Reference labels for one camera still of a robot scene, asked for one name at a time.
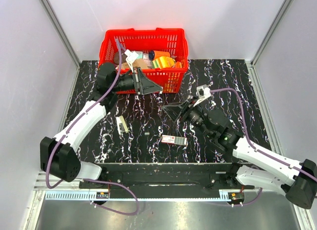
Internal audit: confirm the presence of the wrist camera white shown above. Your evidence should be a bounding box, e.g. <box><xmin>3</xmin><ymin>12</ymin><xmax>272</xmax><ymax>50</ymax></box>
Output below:
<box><xmin>194</xmin><ymin>85</ymin><xmax>211</xmax><ymax>107</ymax></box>
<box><xmin>124</xmin><ymin>49</ymin><xmax>139</xmax><ymax>71</ymax></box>

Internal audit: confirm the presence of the grey staple strip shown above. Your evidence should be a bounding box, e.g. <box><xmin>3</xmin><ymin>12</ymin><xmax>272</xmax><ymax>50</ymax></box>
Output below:
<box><xmin>174</xmin><ymin>137</ymin><xmax>187</xmax><ymax>146</ymax></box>

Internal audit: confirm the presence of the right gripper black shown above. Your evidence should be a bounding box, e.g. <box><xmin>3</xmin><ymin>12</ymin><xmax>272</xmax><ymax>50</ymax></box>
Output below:
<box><xmin>161</xmin><ymin>95</ymin><xmax>213</xmax><ymax>138</ymax></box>

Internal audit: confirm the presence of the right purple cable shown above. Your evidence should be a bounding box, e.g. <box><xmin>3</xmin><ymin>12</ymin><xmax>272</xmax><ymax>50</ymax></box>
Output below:
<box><xmin>210</xmin><ymin>88</ymin><xmax>317</xmax><ymax>207</ymax></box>

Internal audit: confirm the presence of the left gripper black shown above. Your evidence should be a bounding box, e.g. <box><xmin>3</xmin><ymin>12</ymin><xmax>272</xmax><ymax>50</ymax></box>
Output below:
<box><xmin>111</xmin><ymin>67</ymin><xmax>163</xmax><ymax>95</ymax></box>

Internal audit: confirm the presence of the red white staple box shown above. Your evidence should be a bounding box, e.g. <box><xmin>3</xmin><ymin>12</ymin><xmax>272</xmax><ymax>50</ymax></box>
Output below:
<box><xmin>161</xmin><ymin>135</ymin><xmax>175</xmax><ymax>144</ymax></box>

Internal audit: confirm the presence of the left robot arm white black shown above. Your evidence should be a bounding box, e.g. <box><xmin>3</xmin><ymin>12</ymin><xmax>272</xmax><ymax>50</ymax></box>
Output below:
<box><xmin>40</xmin><ymin>62</ymin><xmax>163</xmax><ymax>188</ymax></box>

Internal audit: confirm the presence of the purple cable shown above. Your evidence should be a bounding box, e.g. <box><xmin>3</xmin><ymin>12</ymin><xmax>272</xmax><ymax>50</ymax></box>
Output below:
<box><xmin>46</xmin><ymin>38</ymin><xmax>139</xmax><ymax>216</ymax></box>
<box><xmin>210</xmin><ymin>88</ymin><xmax>317</xmax><ymax>207</ymax></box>

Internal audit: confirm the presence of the red plastic shopping basket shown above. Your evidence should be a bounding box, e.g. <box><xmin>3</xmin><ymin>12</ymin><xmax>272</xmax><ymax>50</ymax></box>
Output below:
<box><xmin>99</xmin><ymin>28</ymin><xmax>188</xmax><ymax>93</ymax></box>

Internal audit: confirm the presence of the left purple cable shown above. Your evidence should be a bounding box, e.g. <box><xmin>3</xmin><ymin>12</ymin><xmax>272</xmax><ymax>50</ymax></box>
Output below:
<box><xmin>46</xmin><ymin>38</ymin><xmax>139</xmax><ymax>216</ymax></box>

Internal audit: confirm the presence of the yellow green snack pack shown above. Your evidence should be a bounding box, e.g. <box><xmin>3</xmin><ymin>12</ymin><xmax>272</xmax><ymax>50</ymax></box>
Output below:
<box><xmin>152</xmin><ymin>56</ymin><xmax>176</xmax><ymax>69</ymax></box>

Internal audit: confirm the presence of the teal white small box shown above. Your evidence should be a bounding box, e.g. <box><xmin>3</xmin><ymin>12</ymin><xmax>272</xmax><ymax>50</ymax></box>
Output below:
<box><xmin>134</xmin><ymin>51</ymin><xmax>143</xmax><ymax>59</ymax></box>

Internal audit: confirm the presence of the orange bottle blue cap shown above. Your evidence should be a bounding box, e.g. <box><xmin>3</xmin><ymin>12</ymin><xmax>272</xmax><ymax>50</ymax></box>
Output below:
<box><xmin>148</xmin><ymin>50</ymin><xmax>171</xmax><ymax>61</ymax></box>

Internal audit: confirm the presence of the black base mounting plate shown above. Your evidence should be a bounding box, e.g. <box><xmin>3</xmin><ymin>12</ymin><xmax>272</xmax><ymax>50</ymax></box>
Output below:
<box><xmin>78</xmin><ymin>162</ymin><xmax>256</xmax><ymax>191</ymax></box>

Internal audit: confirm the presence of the brown cardboard box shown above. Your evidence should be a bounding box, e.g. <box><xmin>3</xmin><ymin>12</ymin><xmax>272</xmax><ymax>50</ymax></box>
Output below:
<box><xmin>121</xmin><ymin>59</ymin><xmax>148</xmax><ymax>70</ymax></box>

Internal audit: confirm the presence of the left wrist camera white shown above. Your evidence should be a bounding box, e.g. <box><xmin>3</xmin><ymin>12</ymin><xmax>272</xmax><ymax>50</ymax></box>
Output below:
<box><xmin>124</xmin><ymin>49</ymin><xmax>139</xmax><ymax>71</ymax></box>

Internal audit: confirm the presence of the aluminium frame rail front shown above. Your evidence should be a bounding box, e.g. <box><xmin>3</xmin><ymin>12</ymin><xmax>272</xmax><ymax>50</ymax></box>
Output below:
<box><xmin>33</xmin><ymin>171</ymin><xmax>304</xmax><ymax>202</ymax></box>

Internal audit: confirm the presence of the brown round cookie pack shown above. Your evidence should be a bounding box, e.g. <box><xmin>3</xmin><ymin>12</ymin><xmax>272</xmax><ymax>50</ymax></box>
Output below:
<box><xmin>113</xmin><ymin>51</ymin><xmax>126</xmax><ymax>65</ymax></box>

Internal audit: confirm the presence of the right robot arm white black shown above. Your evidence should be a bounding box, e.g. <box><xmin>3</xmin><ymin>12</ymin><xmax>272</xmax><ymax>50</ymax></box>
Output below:
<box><xmin>162</xmin><ymin>100</ymin><xmax>317</xmax><ymax>209</ymax></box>

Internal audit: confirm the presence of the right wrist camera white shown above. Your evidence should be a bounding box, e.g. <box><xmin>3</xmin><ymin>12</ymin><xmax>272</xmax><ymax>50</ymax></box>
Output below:
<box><xmin>194</xmin><ymin>85</ymin><xmax>211</xmax><ymax>107</ymax></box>

